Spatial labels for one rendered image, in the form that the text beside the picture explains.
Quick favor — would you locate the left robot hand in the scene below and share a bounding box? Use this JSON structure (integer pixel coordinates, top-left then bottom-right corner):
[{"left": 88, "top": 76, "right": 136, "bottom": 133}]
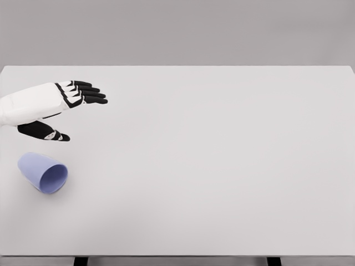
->
[{"left": 0, "top": 80, "right": 109, "bottom": 142}]

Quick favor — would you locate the lavender plastic cup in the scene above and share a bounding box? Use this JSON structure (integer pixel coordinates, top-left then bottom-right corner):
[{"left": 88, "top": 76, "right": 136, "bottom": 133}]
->
[{"left": 17, "top": 151, "right": 69, "bottom": 196}]

